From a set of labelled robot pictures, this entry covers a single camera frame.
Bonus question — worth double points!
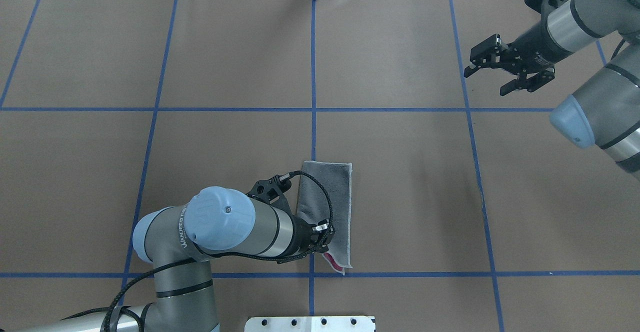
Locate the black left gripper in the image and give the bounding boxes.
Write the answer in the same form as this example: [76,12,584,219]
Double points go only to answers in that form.
[276,215,335,264]

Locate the brown paper table cover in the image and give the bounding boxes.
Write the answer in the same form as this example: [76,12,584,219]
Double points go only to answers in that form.
[1,0,639,332]

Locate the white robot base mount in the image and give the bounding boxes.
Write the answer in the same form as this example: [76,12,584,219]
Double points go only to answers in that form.
[244,315,377,332]

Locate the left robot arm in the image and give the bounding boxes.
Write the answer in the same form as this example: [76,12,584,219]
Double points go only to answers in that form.
[30,186,334,332]

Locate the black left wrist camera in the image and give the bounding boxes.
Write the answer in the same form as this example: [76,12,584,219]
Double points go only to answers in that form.
[246,174,292,211]

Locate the pink and grey towel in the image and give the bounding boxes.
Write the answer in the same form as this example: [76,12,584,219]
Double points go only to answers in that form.
[296,160,354,275]

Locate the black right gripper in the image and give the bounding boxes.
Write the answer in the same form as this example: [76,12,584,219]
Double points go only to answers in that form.
[463,21,570,97]

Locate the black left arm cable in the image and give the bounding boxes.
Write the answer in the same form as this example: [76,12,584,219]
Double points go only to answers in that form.
[60,170,335,332]

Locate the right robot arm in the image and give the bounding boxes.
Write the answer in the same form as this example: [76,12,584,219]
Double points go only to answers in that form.
[462,0,640,180]

